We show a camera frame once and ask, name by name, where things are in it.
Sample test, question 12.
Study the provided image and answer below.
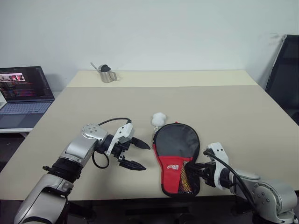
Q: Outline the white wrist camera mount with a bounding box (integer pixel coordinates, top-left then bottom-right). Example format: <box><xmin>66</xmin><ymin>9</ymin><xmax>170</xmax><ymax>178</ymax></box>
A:
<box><xmin>206</xmin><ymin>142</ymin><xmax>231</xmax><ymax>189</ymax></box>
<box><xmin>104</xmin><ymin>123</ymin><xmax>136</xmax><ymax>157</ymax></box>

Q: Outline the white plush pom-pom keychain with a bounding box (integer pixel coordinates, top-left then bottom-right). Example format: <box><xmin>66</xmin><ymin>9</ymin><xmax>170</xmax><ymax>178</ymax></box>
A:
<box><xmin>151</xmin><ymin>112</ymin><xmax>169</xmax><ymax>134</ymax></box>

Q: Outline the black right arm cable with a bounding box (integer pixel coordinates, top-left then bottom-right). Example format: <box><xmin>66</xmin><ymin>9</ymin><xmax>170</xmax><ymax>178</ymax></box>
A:
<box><xmin>203</xmin><ymin>150</ymin><xmax>258</xmax><ymax>212</ymax></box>

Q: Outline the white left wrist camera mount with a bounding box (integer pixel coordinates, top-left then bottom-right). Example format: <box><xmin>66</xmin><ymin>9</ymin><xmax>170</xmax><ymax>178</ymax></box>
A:
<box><xmin>104</xmin><ymin>123</ymin><xmax>136</xmax><ymax>157</ymax></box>

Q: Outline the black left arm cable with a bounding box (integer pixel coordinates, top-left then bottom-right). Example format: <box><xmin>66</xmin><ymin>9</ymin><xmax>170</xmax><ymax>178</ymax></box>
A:
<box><xmin>92</xmin><ymin>117</ymin><xmax>132</xmax><ymax>169</ymax></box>

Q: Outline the open laptop computer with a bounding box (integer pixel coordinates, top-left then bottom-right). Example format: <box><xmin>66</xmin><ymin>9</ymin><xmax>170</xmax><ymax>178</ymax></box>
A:
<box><xmin>0</xmin><ymin>66</ymin><xmax>56</xmax><ymax>129</ymax></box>

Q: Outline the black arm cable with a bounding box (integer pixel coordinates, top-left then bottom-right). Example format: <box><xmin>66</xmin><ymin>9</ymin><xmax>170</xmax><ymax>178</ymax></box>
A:
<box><xmin>203</xmin><ymin>150</ymin><xmax>258</xmax><ymax>212</ymax></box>
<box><xmin>92</xmin><ymin>117</ymin><xmax>132</xmax><ymax>169</ymax></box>

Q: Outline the black chair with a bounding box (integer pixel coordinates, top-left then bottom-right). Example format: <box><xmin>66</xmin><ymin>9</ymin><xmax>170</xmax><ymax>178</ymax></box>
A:
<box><xmin>264</xmin><ymin>34</ymin><xmax>299</xmax><ymax>126</ymax></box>

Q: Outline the stainless steel cup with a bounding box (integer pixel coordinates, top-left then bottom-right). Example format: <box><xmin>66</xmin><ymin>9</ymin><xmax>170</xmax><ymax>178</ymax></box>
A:
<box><xmin>98</xmin><ymin>67</ymin><xmax>118</xmax><ymax>83</ymax></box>

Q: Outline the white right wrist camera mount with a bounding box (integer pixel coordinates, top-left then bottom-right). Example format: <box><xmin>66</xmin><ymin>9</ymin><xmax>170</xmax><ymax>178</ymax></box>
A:
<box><xmin>206</xmin><ymin>142</ymin><xmax>231</xmax><ymax>189</ymax></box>

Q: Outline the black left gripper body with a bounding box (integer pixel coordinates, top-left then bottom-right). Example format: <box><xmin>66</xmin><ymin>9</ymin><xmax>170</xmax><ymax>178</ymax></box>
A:
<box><xmin>109</xmin><ymin>137</ymin><xmax>135</xmax><ymax>164</ymax></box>

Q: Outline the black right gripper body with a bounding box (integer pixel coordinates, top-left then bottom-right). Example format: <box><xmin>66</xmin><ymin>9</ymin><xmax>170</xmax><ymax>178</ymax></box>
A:
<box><xmin>198</xmin><ymin>160</ymin><xmax>217</xmax><ymax>188</ymax></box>

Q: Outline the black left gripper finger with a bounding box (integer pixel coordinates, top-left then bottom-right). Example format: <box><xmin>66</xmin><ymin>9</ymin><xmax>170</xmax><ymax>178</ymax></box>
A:
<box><xmin>119</xmin><ymin>158</ymin><xmax>147</xmax><ymax>172</ymax></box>
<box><xmin>130</xmin><ymin>137</ymin><xmax>151</xmax><ymax>150</ymax></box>

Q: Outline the black red paddle case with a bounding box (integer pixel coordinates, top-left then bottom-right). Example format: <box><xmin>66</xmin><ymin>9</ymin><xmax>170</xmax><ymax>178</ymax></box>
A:
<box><xmin>152</xmin><ymin>121</ymin><xmax>201</xmax><ymax>196</ymax></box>

